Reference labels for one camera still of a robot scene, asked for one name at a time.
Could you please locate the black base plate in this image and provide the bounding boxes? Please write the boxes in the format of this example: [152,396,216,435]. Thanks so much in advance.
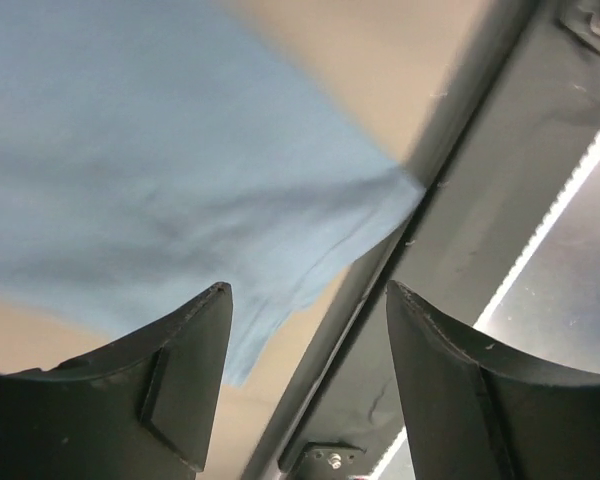
[242,1,600,479]

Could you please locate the slate blue t shirt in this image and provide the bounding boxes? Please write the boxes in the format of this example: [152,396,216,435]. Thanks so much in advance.
[0,1,423,386]

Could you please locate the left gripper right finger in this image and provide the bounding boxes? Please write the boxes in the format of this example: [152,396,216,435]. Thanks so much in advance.
[386,281,600,479]

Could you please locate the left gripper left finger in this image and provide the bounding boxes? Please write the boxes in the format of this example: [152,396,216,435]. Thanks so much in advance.
[0,282,233,479]

